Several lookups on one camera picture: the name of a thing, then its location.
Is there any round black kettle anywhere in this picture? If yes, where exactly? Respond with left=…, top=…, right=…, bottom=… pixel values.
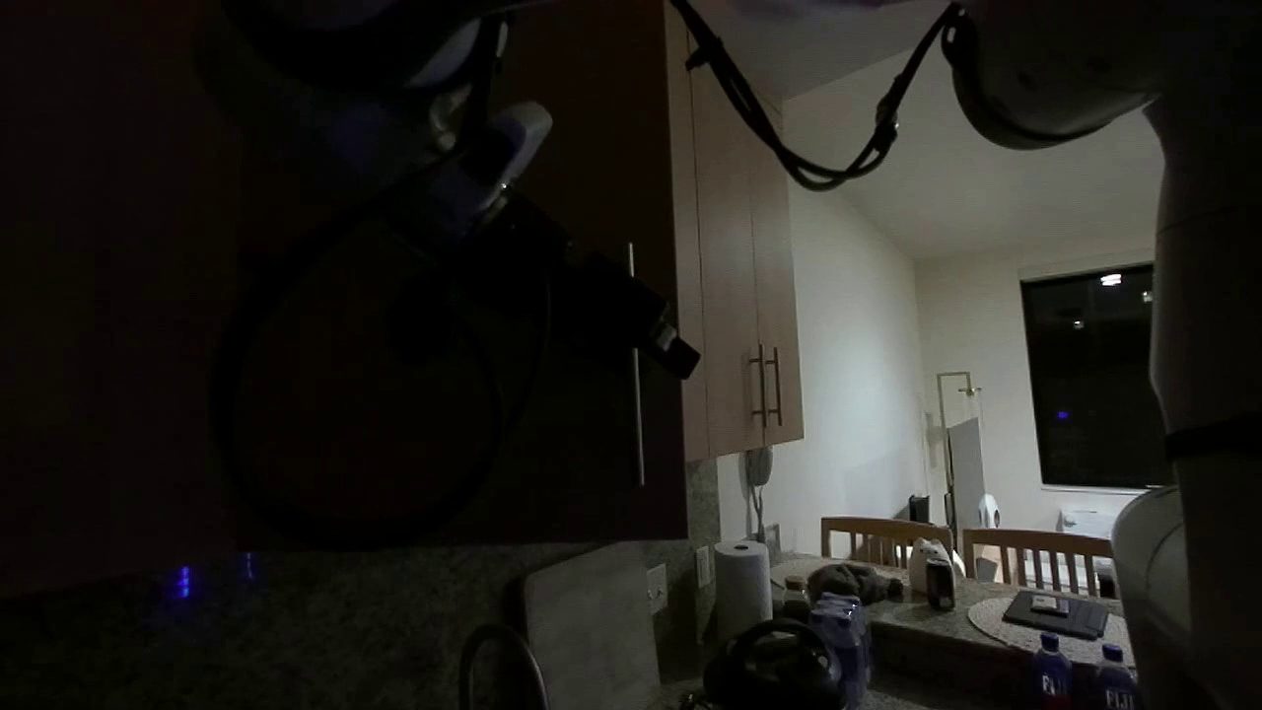
left=702, top=615, right=854, bottom=710

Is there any dark window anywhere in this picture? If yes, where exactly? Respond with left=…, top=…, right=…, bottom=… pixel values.
left=1019, top=260, right=1166, bottom=492

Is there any wooden dining chair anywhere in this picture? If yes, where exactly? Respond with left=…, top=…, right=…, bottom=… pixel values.
left=816, top=514, right=954, bottom=568
left=964, top=526, right=1122, bottom=596

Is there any black velcro arm strap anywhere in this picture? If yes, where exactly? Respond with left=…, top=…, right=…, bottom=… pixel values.
left=1161, top=411, right=1262, bottom=467

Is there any round dining table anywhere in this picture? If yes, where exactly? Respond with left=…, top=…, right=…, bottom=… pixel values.
left=964, top=585, right=1135, bottom=663

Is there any steel bar door handle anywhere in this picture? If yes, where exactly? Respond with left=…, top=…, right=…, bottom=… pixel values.
left=624, top=237, right=650, bottom=489

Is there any light wooden cabinet door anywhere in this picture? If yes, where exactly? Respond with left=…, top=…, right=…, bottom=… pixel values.
left=687, top=75, right=771, bottom=467
left=758, top=168, right=810, bottom=450

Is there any dark closed laptop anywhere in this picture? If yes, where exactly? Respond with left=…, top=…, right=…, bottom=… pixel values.
left=998, top=588, right=1117, bottom=643

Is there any wooden cutting board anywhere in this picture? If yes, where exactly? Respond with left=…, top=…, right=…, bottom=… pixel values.
left=512, top=540, right=666, bottom=710

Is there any white paper towel roll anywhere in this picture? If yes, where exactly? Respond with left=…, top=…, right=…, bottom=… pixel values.
left=710, top=535, right=777, bottom=643

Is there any white countertop appliance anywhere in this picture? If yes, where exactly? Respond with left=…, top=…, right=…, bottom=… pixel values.
left=906, top=535, right=969, bottom=615

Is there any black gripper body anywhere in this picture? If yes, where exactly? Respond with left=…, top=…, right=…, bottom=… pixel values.
left=516, top=214, right=663, bottom=354

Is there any steel kitchen faucet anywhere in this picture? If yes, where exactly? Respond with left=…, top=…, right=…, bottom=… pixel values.
left=453, top=618, right=553, bottom=710

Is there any blue cap water bottle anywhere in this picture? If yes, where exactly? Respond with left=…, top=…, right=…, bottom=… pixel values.
left=1096, top=643, right=1140, bottom=710
left=1032, top=632, right=1077, bottom=705

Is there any wall mounted phone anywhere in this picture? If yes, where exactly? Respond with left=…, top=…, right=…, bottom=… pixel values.
left=742, top=446, right=777, bottom=530

